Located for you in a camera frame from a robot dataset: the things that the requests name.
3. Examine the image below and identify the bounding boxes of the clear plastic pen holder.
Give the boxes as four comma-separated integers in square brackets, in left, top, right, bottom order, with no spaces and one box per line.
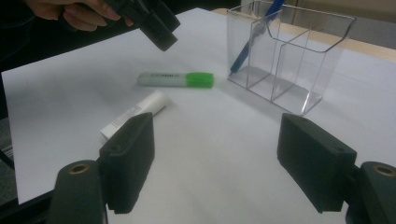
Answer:
[226,0,357,117]

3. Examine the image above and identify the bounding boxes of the white paper sheet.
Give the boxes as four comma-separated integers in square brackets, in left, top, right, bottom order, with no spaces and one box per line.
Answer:
[1,7,396,224]

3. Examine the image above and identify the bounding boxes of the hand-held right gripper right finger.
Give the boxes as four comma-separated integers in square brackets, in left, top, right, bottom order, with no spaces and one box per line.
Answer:
[276,112,358,215]

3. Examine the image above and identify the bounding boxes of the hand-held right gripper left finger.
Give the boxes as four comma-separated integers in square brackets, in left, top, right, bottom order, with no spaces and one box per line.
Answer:
[98,111,156,215]

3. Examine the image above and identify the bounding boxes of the white tube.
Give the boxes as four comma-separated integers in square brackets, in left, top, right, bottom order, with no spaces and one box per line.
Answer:
[100,89,170,142]

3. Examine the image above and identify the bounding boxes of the green highlighter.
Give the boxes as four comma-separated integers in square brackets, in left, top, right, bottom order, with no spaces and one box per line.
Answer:
[137,71,215,90]

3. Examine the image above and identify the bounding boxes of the blue pen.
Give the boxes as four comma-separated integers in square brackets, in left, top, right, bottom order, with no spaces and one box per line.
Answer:
[229,0,286,77]

